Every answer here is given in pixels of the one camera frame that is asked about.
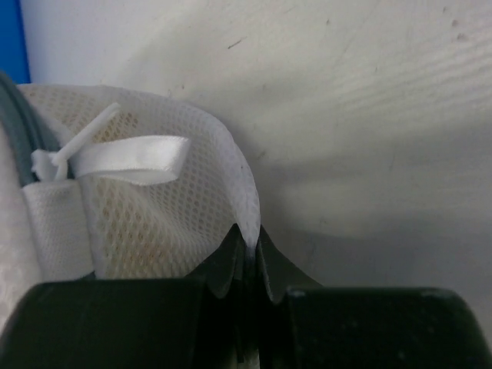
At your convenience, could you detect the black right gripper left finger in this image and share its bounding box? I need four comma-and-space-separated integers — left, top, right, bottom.
1, 226, 245, 368

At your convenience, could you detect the blue plastic bin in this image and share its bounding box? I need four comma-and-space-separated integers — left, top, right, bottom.
0, 0, 31, 84

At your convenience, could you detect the white mesh laundry bag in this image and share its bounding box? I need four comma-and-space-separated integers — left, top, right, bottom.
1, 76, 261, 321

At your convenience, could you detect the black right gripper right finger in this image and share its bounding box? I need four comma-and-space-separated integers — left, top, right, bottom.
256, 231, 491, 368

